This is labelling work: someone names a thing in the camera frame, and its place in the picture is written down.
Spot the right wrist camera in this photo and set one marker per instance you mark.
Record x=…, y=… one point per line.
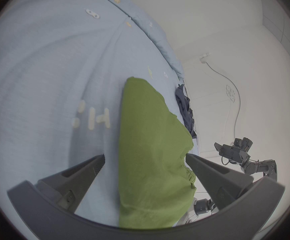
x=243, y=143

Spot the pale blue quilt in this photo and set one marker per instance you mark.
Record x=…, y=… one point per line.
x=155, y=34

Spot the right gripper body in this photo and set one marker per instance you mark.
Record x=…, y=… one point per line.
x=233, y=154

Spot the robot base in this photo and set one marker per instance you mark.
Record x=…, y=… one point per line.
x=188, y=215

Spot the bed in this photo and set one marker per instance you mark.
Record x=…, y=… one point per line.
x=47, y=84

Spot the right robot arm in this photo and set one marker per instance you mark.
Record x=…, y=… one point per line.
x=262, y=169

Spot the green shorts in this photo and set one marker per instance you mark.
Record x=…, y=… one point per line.
x=150, y=159

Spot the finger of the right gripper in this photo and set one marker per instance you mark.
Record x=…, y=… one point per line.
x=219, y=148

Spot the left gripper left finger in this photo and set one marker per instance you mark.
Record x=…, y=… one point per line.
x=84, y=176

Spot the dark blue printed T-shirt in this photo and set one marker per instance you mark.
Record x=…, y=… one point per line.
x=185, y=109

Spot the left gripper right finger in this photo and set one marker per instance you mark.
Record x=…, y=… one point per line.
x=210, y=176

